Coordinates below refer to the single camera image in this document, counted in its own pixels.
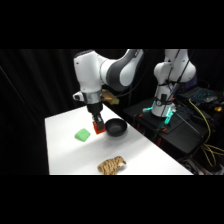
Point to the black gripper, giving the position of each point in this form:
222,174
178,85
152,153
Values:
95,109

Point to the red cube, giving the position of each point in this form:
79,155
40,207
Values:
100,128

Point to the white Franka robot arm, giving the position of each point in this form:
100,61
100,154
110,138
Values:
96,73

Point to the black bowl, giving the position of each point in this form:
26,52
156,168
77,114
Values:
116,127

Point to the green block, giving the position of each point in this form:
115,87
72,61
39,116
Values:
82,134

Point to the yellowish wrist circuit board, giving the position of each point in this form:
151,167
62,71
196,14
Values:
110,97

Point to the striped tiger plush toy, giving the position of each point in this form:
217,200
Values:
111,165

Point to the black curtain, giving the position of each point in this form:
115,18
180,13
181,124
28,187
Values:
36,86

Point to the black robot stand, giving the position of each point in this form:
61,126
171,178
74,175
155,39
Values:
181,131

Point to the black laptop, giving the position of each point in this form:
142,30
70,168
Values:
203,93

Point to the small yellow connector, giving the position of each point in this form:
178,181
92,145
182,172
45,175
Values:
218,109

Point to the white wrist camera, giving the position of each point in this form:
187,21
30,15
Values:
78,96

